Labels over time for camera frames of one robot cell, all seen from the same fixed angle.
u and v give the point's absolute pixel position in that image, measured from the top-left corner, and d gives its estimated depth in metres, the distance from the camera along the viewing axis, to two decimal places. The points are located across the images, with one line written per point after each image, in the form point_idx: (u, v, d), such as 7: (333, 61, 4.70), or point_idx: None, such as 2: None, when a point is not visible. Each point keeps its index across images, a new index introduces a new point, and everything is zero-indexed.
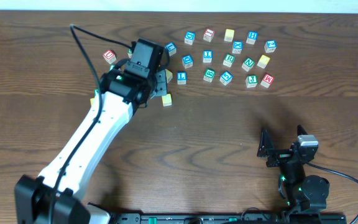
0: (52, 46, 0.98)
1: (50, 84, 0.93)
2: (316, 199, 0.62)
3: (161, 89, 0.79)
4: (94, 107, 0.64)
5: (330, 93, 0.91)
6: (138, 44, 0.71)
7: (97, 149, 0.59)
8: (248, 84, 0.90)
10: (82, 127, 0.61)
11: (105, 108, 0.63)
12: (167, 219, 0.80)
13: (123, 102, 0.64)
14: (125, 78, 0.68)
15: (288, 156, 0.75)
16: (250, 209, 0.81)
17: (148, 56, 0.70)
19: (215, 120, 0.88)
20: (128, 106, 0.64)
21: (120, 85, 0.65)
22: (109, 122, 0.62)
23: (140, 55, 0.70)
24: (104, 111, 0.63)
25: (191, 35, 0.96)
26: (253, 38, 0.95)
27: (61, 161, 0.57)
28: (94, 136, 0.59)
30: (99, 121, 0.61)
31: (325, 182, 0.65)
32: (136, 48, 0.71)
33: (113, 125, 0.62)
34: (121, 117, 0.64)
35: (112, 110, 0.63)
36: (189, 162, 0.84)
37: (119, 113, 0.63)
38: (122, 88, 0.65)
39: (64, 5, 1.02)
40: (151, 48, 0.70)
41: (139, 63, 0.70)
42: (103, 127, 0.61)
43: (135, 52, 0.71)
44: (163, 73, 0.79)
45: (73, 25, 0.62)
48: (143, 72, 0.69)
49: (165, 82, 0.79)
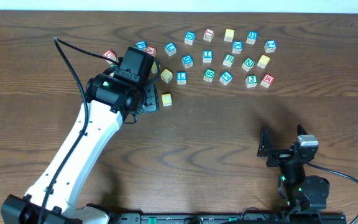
0: (51, 46, 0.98)
1: (49, 84, 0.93)
2: (316, 198, 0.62)
3: (151, 104, 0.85)
4: (80, 118, 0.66)
5: (330, 93, 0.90)
6: (128, 51, 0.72)
7: (86, 162, 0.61)
8: (248, 84, 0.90)
10: (68, 141, 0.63)
11: (92, 118, 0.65)
12: (167, 218, 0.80)
13: (110, 111, 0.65)
14: (112, 83, 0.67)
15: (288, 156, 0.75)
16: (250, 209, 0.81)
17: (138, 63, 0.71)
19: (215, 121, 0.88)
20: (117, 114, 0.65)
21: (108, 91, 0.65)
22: (96, 134, 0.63)
23: (131, 62, 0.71)
24: (91, 122, 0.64)
25: (190, 35, 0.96)
26: (253, 38, 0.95)
27: (49, 176, 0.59)
28: (82, 149, 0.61)
30: (86, 134, 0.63)
31: (325, 182, 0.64)
32: (126, 55, 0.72)
33: (101, 135, 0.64)
34: (109, 127, 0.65)
35: (99, 121, 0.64)
36: (189, 162, 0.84)
37: (105, 124, 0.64)
38: (110, 94, 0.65)
39: (64, 5, 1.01)
40: (142, 56, 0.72)
41: (128, 70, 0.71)
42: (90, 140, 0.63)
43: (124, 60, 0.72)
44: (151, 88, 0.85)
45: (56, 38, 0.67)
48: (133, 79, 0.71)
49: (154, 97, 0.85)
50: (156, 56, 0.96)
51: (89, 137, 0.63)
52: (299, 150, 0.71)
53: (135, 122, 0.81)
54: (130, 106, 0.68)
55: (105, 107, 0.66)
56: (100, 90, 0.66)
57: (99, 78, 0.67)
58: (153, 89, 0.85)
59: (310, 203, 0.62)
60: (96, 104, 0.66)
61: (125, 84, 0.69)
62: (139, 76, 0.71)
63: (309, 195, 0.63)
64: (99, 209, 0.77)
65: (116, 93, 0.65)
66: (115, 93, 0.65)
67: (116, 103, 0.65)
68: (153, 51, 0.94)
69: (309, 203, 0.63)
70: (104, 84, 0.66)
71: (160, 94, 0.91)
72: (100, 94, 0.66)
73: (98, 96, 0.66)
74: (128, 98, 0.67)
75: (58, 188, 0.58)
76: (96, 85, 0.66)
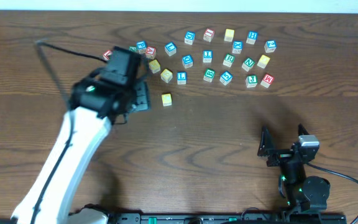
0: (51, 46, 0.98)
1: (49, 84, 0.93)
2: (316, 200, 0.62)
3: (142, 103, 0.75)
4: (63, 127, 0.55)
5: (330, 93, 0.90)
6: (114, 51, 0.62)
7: (74, 176, 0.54)
8: (248, 84, 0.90)
10: (53, 153, 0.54)
11: (77, 127, 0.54)
12: (167, 219, 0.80)
13: (97, 117, 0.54)
14: (98, 86, 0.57)
15: (288, 156, 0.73)
16: (250, 209, 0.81)
17: (125, 63, 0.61)
19: (215, 120, 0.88)
20: (105, 121, 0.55)
21: (92, 97, 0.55)
22: (82, 146, 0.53)
23: (116, 62, 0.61)
24: (75, 133, 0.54)
25: (191, 35, 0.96)
26: (253, 38, 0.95)
27: (35, 193, 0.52)
28: (68, 162, 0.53)
30: (71, 144, 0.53)
31: (325, 183, 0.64)
32: (111, 55, 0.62)
33: (88, 146, 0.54)
34: (96, 137, 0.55)
35: (86, 130, 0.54)
36: (189, 162, 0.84)
37: (92, 134, 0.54)
38: (95, 101, 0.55)
39: (64, 5, 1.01)
40: (128, 55, 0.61)
41: (114, 70, 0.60)
42: (75, 153, 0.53)
43: (109, 60, 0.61)
44: (142, 86, 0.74)
45: (40, 41, 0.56)
48: (120, 80, 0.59)
49: (145, 96, 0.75)
50: (156, 55, 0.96)
51: (75, 149, 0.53)
52: (300, 150, 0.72)
53: (125, 121, 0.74)
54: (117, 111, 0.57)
55: (90, 115, 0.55)
56: (84, 96, 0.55)
57: (82, 82, 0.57)
58: (143, 88, 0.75)
59: (311, 204, 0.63)
60: (81, 112, 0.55)
61: (112, 86, 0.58)
62: (127, 76, 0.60)
63: (309, 197, 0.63)
64: (97, 210, 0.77)
65: (101, 98, 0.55)
66: (99, 98, 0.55)
67: (102, 109, 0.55)
68: (153, 51, 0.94)
69: (310, 204, 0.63)
70: (89, 89, 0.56)
71: (160, 94, 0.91)
72: (82, 101, 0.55)
73: (82, 103, 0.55)
74: (116, 102, 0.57)
75: (45, 205, 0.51)
76: (79, 91, 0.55)
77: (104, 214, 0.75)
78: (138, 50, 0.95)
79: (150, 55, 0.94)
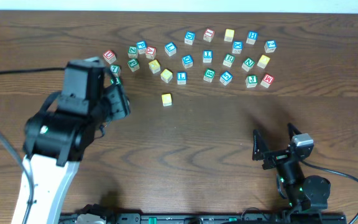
0: (51, 46, 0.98)
1: (49, 84, 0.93)
2: (317, 200, 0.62)
3: (118, 111, 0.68)
4: (23, 182, 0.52)
5: (330, 93, 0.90)
6: (67, 70, 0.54)
7: None
8: (248, 84, 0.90)
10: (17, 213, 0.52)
11: (37, 181, 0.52)
12: (167, 219, 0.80)
13: (57, 165, 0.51)
14: (53, 122, 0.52)
15: (284, 157, 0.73)
16: (250, 209, 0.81)
17: (83, 85, 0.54)
19: (215, 120, 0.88)
20: (66, 167, 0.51)
21: (49, 139, 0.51)
22: (48, 198, 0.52)
23: (74, 86, 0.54)
24: (36, 186, 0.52)
25: (191, 35, 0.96)
26: (253, 38, 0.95)
27: None
28: (35, 217, 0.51)
30: (35, 201, 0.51)
31: (326, 182, 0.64)
32: (65, 74, 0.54)
33: (56, 193, 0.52)
34: (60, 185, 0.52)
35: (46, 181, 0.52)
36: (189, 162, 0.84)
37: (56, 183, 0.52)
38: (54, 142, 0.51)
39: (64, 5, 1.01)
40: (86, 73, 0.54)
41: (73, 94, 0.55)
42: (41, 206, 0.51)
43: (64, 81, 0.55)
44: (115, 93, 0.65)
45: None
48: (82, 107, 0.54)
49: (120, 102, 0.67)
50: (156, 55, 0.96)
51: (40, 205, 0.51)
52: (296, 150, 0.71)
53: (102, 136, 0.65)
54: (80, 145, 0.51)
55: (48, 162, 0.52)
56: (40, 140, 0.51)
57: (33, 121, 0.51)
58: (117, 94, 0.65)
59: (311, 203, 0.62)
60: (36, 160, 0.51)
61: (71, 117, 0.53)
62: (87, 101, 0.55)
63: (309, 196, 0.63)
64: (94, 213, 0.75)
65: (59, 137, 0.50)
66: (58, 139, 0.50)
67: (62, 150, 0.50)
68: (153, 51, 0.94)
69: (311, 204, 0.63)
70: (42, 131, 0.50)
71: (161, 94, 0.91)
72: (40, 144, 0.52)
73: (40, 146, 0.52)
74: (76, 136, 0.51)
75: None
76: (33, 132, 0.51)
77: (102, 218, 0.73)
78: (138, 50, 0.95)
79: (150, 55, 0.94)
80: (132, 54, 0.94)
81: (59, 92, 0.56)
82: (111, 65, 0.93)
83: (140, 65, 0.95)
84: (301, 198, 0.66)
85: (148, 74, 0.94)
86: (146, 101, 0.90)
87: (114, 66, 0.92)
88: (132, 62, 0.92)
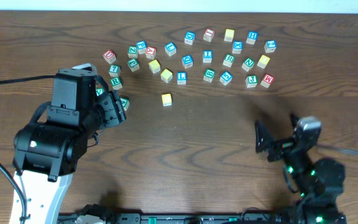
0: (51, 46, 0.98)
1: (48, 84, 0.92)
2: (333, 183, 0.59)
3: (112, 118, 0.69)
4: (17, 197, 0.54)
5: (330, 93, 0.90)
6: (56, 81, 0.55)
7: None
8: (248, 84, 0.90)
10: None
11: (30, 196, 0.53)
12: (167, 219, 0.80)
13: (48, 180, 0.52)
14: (41, 136, 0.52)
15: (290, 145, 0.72)
16: (250, 209, 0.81)
17: (73, 97, 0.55)
19: (215, 120, 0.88)
20: (58, 182, 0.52)
21: (40, 152, 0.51)
22: (41, 213, 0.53)
23: (63, 97, 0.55)
24: (29, 201, 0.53)
25: (191, 35, 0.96)
26: (253, 38, 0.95)
27: None
28: None
30: (28, 216, 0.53)
31: (340, 165, 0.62)
32: (54, 86, 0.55)
33: (50, 207, 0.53)
34: (54, 199, 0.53)
35: (38, 196, 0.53)
36: (189, 162, 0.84)
37: (48, 198, 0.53)
38: (45, 156, 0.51)
39: (64, 5, 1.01)
40: (74, 84, 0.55)
41: (63, 106, 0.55)
42: (35, 221, 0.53)
43: (53, 93, 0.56)
44: (109, 99, 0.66)
45: None
48: (73, 117, 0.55)
49: (114, 109, 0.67)
50: (157, 55, 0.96)
51: (33, 220, 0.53)
52: (303, 134, 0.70)
53: (97, 144, 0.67)
54: (72, 158, 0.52)
55: (40, 177, 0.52)
56: (30, 154, 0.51)
57: (22, 135, 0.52)
58: (110, 101, 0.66)
59: (326, 186, 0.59)
60: (28, 175, 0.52)
61: (61, 129, 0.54)
62: (78, 112, 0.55)
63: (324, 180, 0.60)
64: (94, 214, 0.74)
65: (50, 150, 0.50)
66: (48, 152, 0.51)
67: (54, 163, 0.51)
68: (153, 51, 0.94)
69: (325, 186, 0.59)
70: (32, 145, 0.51)
71: (161, 94, 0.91)
72: (30, 158, 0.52)
73: (30, 160, 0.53)
74: (68, 149, 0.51)
75: None
76: (23, 147, 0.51)
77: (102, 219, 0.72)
78: (138, 50, 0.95)
79: (150, 55, 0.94)
80: (132, 54, 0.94)
81: (49, 103, 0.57)
82: (112, 65, 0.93)
83: (140, 65, 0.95)
84: (315, 185, 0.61)
85: (148, 74, 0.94)
86: (146, 101, 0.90)
87: (114, 66, 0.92)
88: (132, 62, 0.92)
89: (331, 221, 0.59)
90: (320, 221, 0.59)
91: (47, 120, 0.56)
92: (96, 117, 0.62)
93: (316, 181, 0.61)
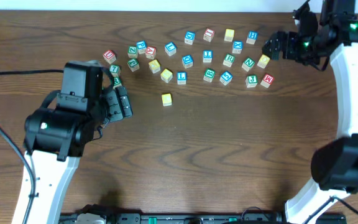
0: (51, 46, 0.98)
1: (49, 84, 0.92)
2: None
3: (115, 112, 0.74)
4: (25, 176, 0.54)
5: (331, 93, 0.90)
6: (66, 70, 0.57)
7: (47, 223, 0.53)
8: (248, 84, 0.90)
10: (18, 207, 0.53)
11: (38, 175, 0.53)
12: (167, 219, 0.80)
13: (56, 161, 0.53)
14: (51, 120, 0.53)
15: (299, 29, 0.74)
16: (250, 209, 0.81)
17: (82, 85, 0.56)
19: (215, 120, 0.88)
20: (66, 162, 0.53)
21: (49, 134, 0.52)
22: (50, 191, 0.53)
23: (74, 84, 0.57)
24: (38, 180, 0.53)
25: (191, 35, 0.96)
26: (253, 38, 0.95)
27: None
28: (37, 211, 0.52)
30: (36, 195, 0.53)
31: None
32: (64, 74, 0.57)
33: (58, 186, 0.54)
34: (63, 177, 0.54)
35: (47, 175, 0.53)
36: (189, 161, 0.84)
37: (56, 178, 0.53)
38: (53, 139, 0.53)
39: (64, 5, 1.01)
40: (85, 73, 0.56)
41: (73, 93, 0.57)
42: (43, 200, 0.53)
43: (63, 82, 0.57)
44: (114, 94, 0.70)
45: None
48: (81, 104, 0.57)
49: (117, 104, 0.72)
50: (156, 55, 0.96)
51: (41, 199, 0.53)
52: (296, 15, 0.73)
53: (100, 137, 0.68)
54: (80, 141, 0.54)
55: (50, 157, 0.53)
56: (40, 136, 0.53)
57: (33, 119, 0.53)
58: (115, 96, 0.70)
59: None
60: (37, 154, 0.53)
61: (70, 113, 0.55)
62: (87, 99, 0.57)
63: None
64: (94, 213, 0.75)
65: (59, 132, 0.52)
66: (58, 135, 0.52)
67: (63, 146, 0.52)
68: (153, 51, 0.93)
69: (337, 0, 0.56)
70: (42, 127, 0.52)
71: (160, 94, 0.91)
72: (40, 140, 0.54)
73: (40, 142, 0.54)
74: (76, 131, 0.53)
75: None
76: (33, 130, 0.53)
77: (102, 218, 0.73)
78: (138, 50, 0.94)
79: (150, 55, 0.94)
80: (132, 54, 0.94)
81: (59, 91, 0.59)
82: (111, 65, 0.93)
83: (140, 65, 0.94)
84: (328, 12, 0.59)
85: (148, 74, 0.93)
86: (146, 101, 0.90)
87: (113, 66, 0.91)
88: (132, 62, 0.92)
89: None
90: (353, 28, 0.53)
91: (57, 106, 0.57)
92: (102, 109, 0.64)
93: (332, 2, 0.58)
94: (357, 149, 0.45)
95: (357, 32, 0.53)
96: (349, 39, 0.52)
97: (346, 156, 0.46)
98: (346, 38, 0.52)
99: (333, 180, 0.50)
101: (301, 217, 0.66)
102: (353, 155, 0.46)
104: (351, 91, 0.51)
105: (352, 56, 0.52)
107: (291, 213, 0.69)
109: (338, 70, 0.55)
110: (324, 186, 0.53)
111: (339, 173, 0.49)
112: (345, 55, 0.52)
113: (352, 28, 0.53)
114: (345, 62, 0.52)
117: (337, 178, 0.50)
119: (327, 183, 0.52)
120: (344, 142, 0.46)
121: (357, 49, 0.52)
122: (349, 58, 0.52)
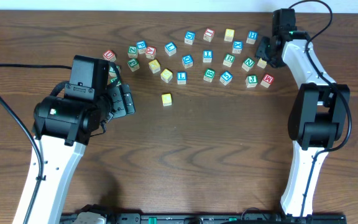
0: (51, 46, 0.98)
1: (49, 84, 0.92)
2: (284, 14, 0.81)
3: (119, 109, 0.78)
4: (34, 160, 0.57)
5: None
6: (75, 61, 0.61)
7: (53, 206, 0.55)
8: (248, 84, 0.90)
10: (26, 190, 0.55)
11: (46, 158, 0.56)
12: (167, 218, 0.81)
13: (64, 145, 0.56)
14: (60, 107, 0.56)
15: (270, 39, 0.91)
16: (250, 209, 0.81)
17: (90, 75, 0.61)
19: (215, 121, 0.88)
20: (74, 147, 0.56)
21: (58, 120, 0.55)
22: (56, 175, 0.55)
23: (81, 75, 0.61)
24: (46, 163, 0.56)
25: (191, 35, 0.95)
26: (253, 38, 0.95)
27: None
28: (45, 194, 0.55)
30: (44, 178, 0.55)
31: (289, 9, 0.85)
32: (73, 66, 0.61)
33: (64, 170, 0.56)
34: (69, 162, 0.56)
35: (55, 159, 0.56)
36: (189, 161, 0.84)
37: (63, 161, 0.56)
38: (62, 125, 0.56)
39: (64, 5, 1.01)
40: (92, 65, 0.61)
41: (80, 83, 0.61)
42: (50, 183, 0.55)
43: (71, 73, 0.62)
44: (117, 91, 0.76)
45: None
48: (88, 94, 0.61)
49: (121, 101, 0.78)
50: (156, 55, 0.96)
51: (48, 182, 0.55)
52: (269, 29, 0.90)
53: (104, 132, 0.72)
54: (87, 128, 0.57)
55: (58, 141, 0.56)
56: (49, 121, 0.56)
57: (43, 104, 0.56)
58: (119, 92, 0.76)
59: (276, 13, 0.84)
60: (46, 139, 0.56)
61: (79, 101, 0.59)
62: (94, 89, 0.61)
63: (279, 14, 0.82)
64: (94, 212, 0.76)
65: (68, 118, 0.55)
66: (66, 121, 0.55)
67: (70, 131, 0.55)
68: (153, 51, 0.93)
69: (281, 17, 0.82)
70: (51, 112, 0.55)
71: (161, 94, 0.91)
72: (49, 124, 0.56)
73: (48, 128, 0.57)
74: (84, 119, 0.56)
75: None
76: (43, 116, 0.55)
77: (103, 218, 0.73)
78: (138, 50, 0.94)
79: (150, 55, 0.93)
80: (131, 54, 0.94)
81: (68, 82, 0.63)
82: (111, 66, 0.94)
83: (140, 65, 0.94)
84: (276, 25, 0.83)
85: (148, 74, 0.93)
86: (146, 101, 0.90)
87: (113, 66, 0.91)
88: (132, 62, 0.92)
89: (300, 32, 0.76)
90: (292, 32, 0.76)
91: (65, 96, 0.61)
92: (106, 103, 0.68)
93: (278, 19, 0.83)
94: (315, 91, 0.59)
95: (296, 35, 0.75)
96: (292, 39, 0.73)
97: (308, 99, 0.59)
98: (290, 39, 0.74)
99: (307, 130, 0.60)
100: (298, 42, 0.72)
101: (296, 200, 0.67)
102: (312, 95, 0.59)
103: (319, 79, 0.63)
104: (301, 64, 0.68)
105: (296, 46, 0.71)
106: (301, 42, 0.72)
107: (287, 204, 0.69)
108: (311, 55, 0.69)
109: (289, 58, 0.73)
110: (303, 142, 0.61)
111: (309, 119, 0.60)
112: (289, 48, 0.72)
113: (291, 33, 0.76)
114: (290, 50, 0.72)
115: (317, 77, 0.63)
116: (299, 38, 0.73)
117: (309, 126, 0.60)
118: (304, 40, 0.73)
119: (304, 136, 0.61)
120: (304, 88, 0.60)
121: (298, 42, 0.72)
122: (293, 48, 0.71)
